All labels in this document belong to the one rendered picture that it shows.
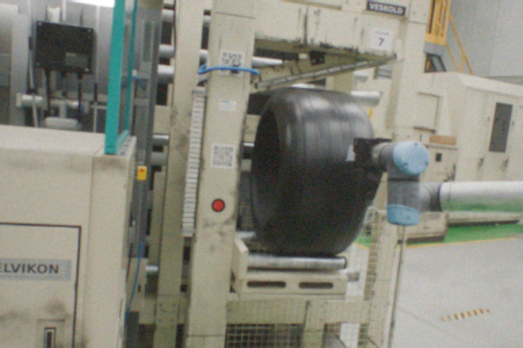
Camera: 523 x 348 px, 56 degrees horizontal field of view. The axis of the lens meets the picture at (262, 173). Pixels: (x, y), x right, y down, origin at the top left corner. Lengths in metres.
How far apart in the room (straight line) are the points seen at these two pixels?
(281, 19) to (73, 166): 1.21
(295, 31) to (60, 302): 1.33
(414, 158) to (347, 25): 0.93
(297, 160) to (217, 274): 0.48
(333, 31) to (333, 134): 0.58
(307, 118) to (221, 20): 0.40
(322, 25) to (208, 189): 0.78
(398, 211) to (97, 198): 0.66
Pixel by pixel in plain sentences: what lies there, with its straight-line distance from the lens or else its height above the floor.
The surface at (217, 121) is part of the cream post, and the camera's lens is 1.54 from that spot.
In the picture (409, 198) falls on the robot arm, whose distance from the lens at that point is 1.15.
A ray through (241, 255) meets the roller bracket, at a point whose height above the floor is 0.93.
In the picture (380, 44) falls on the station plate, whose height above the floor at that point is 1.68.
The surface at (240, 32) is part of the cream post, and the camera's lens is 1.57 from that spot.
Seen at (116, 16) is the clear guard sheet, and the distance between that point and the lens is 0.84.
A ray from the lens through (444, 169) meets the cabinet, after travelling 6.52.
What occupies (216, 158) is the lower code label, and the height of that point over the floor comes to 1.21.
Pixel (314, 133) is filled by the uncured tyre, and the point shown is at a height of 1.32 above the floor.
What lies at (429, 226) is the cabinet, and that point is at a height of 0.21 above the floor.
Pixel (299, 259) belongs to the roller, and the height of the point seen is 0.91.
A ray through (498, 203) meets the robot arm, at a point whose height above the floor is 1.22.
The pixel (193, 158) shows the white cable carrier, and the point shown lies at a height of 1.20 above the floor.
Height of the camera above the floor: 1.35
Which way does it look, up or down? 7 degrees down
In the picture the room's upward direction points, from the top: 6 degrees clockwise
